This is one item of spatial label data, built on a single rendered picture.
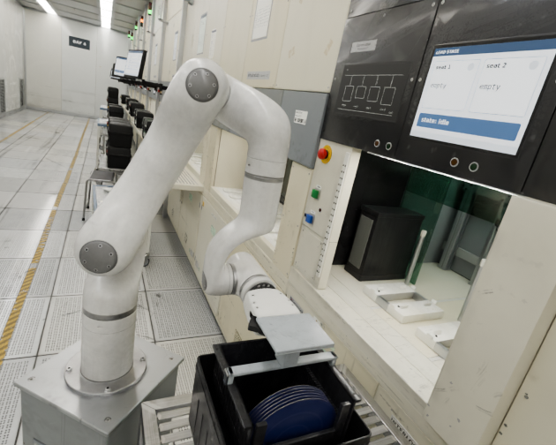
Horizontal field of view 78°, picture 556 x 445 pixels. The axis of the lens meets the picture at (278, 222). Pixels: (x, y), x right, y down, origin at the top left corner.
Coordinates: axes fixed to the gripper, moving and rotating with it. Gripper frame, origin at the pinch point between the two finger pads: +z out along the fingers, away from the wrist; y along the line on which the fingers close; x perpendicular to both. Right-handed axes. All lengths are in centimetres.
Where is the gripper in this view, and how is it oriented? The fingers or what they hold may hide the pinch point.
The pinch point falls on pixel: (290, 340)
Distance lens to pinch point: 69.8
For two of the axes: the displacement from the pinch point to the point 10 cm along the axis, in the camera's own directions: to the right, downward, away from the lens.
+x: 1.9, -9.4, -3.0
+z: 4.1, 3.5, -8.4
